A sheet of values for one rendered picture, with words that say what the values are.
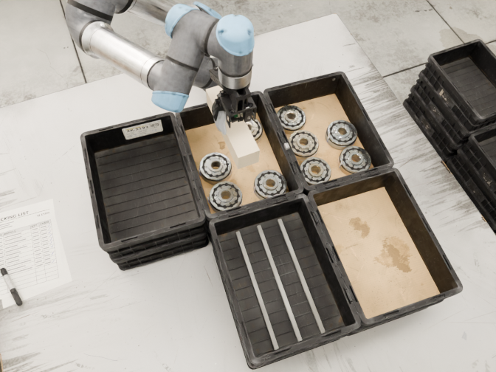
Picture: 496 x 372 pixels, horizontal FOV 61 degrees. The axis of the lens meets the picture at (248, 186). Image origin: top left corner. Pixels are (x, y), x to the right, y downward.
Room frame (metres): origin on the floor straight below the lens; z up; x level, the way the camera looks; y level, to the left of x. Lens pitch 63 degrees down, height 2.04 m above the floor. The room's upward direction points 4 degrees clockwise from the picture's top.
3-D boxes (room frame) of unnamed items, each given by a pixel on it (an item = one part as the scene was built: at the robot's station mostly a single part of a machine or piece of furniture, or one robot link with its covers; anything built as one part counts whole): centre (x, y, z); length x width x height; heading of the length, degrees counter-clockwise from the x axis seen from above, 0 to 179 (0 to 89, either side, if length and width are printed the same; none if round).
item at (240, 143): (0.68, 0.06, 1.07); 0.24 x 0.06 x 0.06; 26
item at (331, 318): (0.32, -0.10, 0.87); 0.40 x 0.30 x 0.11; 21
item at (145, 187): (0.59, 0.32, 0.87); 0.40 x 0.30 x 0.11; 21
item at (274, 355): (0.32, -0.10, 0.92); 0.40 x 0.30 x 0.02; 21
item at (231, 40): (0.66, 0.05, 1.39); 0.09 x 0.08 x 0.11; 64
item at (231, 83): (0.66, 0.04, 1.31); 0.08 x 0.08 x 0.05
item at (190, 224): (0.59, 0.32, 0.92); 0.40 x 0.30 x 0.02; 21
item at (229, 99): (0.65, 0.04, 1.23); 0.09 x 0.08 x 0.12; 26
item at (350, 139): (0.83, -0.31, 0.86); 0.10 x 0.10 x 0.01
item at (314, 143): (0.78, -0.17, 0.86); 0.10 x 0.10 x 0.01
